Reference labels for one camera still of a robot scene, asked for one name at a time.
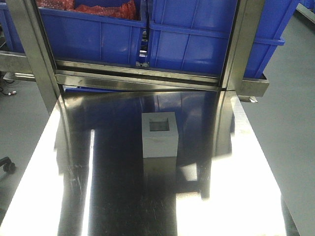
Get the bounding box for blue plastic bin right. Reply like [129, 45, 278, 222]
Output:
[147, 0, 298, 78]

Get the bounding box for gray square base block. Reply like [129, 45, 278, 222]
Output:
[141, 112, 179, 158]

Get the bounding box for blue bin with red items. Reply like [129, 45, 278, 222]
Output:
[0, 0, 148, 66]

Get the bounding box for black caster wheel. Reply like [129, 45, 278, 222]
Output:
[0, 156, 16, 174]

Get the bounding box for stainless steel shelf frame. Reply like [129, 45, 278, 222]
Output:
[0, 0, 269, 113]

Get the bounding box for red mesh packaged items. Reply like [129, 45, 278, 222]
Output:
[36, 0, 138, 20]

